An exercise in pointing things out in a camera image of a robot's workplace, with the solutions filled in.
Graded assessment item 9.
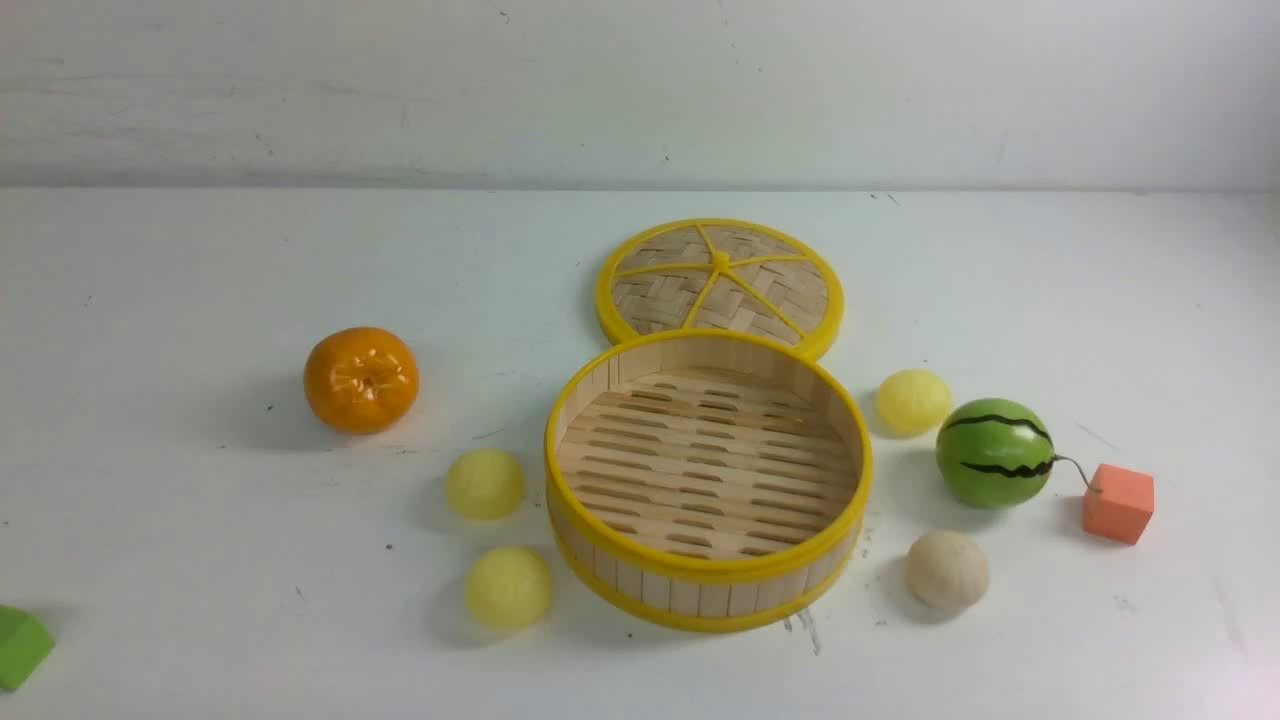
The orange foam cube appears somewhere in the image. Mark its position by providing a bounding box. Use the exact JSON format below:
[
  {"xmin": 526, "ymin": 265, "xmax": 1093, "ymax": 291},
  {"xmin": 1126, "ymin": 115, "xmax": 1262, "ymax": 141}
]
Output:
[{"xmin": 1082, "ymin": 462, "xmax": 1155, "ymax": 546}]

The bamboo steamer tray yellow rim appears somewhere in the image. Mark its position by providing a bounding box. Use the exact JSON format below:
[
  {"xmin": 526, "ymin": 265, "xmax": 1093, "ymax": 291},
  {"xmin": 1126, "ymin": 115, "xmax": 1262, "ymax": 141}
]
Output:
[{"xmin": 544, "ymin": 329, "xmax": 873, "ymax": 633}]

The orange toy tangerine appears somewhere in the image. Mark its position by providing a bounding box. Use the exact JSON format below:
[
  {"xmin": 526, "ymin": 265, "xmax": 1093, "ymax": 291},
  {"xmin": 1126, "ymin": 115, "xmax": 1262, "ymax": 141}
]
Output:
[{"xmin": 303, "ymin": 325, "xmax": 420, "ymax": 436}]

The beige white bun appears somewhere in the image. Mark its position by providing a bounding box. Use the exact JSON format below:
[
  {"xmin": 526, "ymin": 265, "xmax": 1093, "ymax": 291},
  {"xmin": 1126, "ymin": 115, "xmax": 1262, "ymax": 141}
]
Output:
[{"xmin": 905, "ymin": 530, "xmax": 991, "ymax": 612}]

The yellow bun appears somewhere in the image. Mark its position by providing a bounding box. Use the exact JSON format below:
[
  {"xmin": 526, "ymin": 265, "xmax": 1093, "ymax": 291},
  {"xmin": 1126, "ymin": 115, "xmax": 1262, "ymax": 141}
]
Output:
[
  {"xmin": 444, "ymin": 448, "xmax": 525, "ymax": 521},
  {"xmin": 874, "ymin": 368, "xmax": 954, "ymax": 437},
  {"xmin": 463, "ymin": 546, "xmax": 554, "ymax": 630}
]

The green toy watermelon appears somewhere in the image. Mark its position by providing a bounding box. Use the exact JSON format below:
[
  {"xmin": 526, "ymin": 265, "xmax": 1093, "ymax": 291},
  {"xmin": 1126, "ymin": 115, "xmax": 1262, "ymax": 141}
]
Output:
[{"xmin": 934, "ymin": 397, "xmax": 1056, "ymax": 509}]

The woven bamboo steamer lid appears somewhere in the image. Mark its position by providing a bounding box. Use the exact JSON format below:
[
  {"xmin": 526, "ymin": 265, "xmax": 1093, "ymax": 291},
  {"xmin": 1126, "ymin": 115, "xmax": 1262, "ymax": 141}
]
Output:
[{"xmin": 594, "ymin": 218, "xmax": 845, "ymax": 359}]

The green block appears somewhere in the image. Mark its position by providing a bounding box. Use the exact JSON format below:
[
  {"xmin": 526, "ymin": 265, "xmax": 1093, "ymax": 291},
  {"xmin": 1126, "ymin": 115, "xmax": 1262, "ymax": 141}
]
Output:
[{"xmin": 0, "ymin": 605, "xmax": 55, "ymax": 692}]

